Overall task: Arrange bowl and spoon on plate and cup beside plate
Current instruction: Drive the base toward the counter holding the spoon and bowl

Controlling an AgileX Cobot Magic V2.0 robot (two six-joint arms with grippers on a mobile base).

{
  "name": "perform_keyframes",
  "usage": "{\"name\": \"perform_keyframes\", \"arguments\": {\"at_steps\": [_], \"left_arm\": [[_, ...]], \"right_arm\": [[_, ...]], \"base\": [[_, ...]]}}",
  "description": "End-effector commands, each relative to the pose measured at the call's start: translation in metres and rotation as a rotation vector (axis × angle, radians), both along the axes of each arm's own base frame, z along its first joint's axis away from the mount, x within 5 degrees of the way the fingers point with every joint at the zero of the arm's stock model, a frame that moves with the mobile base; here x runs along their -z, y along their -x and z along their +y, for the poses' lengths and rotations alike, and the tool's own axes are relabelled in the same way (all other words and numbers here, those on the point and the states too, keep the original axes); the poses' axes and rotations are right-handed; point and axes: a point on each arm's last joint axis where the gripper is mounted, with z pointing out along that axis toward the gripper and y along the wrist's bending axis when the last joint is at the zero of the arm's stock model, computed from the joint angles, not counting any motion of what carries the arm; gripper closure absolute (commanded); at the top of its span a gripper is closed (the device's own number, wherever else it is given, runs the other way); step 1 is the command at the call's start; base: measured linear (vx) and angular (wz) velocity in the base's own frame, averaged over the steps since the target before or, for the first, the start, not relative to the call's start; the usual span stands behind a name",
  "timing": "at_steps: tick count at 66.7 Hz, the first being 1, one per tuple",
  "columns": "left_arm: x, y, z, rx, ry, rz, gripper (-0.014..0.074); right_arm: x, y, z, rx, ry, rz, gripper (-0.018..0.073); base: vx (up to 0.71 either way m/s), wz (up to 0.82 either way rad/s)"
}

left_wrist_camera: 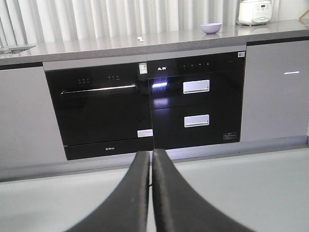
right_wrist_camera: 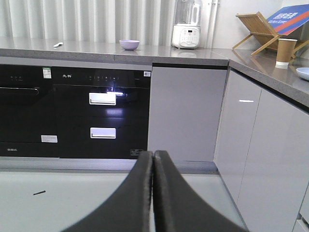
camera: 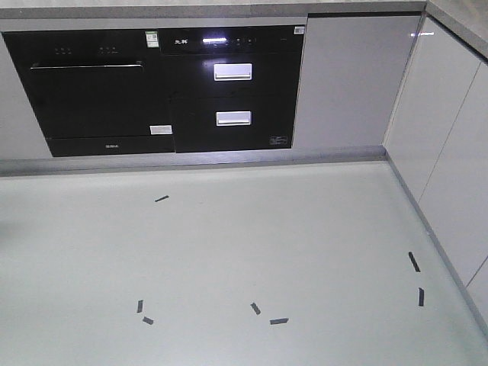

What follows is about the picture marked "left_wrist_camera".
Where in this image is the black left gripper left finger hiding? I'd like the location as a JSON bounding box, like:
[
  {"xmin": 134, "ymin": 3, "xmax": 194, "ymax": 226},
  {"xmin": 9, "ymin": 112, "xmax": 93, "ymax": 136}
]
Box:
[{"xmin": 68, "ymin": 151, "xmax": 150, "ymax": 232}]

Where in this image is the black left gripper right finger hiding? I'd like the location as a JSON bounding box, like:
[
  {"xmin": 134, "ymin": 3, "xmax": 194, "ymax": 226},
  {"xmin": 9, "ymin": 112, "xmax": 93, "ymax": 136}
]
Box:
[{"xmin": 152, "ymin": 149, "xmax": 250, "ymax": 232}]

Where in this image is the purple plastic bowl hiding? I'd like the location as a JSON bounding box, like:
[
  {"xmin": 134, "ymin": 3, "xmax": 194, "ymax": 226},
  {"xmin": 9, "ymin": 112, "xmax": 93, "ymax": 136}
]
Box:
[{"xmin": 200, "ymin": 23, "xmax": 222, "ymax": 34}]

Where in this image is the black built-in dishwasher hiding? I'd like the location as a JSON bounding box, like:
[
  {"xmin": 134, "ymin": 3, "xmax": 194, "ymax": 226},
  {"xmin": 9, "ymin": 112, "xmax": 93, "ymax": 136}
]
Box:
[{"xmin": 45, "ymin": 63, "xmax": 154, "ymax": 160}]

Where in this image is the black drawer disinfection cabinet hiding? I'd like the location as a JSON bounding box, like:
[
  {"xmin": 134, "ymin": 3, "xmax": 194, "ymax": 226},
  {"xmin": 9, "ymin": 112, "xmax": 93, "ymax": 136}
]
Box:
[{"xmin": 147, "ymin": 51, "xmax": 245, "ymax": 149}]

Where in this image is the grey cabinet door left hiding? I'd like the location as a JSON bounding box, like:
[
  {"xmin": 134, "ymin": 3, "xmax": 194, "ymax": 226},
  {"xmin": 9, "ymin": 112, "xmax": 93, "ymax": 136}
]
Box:
[{"xmin": 0, "ymin": 67, "xmax": 66, "ymax": 168}]

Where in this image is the grey cabinet door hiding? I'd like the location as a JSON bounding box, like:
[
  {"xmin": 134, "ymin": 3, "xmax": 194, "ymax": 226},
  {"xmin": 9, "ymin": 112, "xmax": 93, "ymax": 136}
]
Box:
[
  {"xmin": 240, "ymin": 41, "xmax": 309, "ymax": 142},
  {"xmin": 0, "ymin": 67, "xmax": 66, "ymax": 168}
]

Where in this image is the grey cabinet door right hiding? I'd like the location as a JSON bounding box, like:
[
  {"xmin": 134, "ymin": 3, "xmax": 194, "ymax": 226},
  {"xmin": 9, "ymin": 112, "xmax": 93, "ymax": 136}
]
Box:
[{"xmin": 240, "ymin": 41, "xmax": 309, "ymax": 142}]

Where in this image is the white rice cooker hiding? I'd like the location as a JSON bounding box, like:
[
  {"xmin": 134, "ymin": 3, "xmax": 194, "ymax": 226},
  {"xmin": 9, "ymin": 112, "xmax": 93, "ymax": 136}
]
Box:
[{"xmin": 237, "ymin": 0, "xmax": 272, "ymax": 26}]

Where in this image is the white pleated curtain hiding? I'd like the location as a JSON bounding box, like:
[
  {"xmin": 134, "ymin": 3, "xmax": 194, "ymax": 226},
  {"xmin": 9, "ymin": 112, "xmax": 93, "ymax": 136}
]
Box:
[{"xmin": 0, "ymin": 0, "xmax": 239, "ymax": 47}]

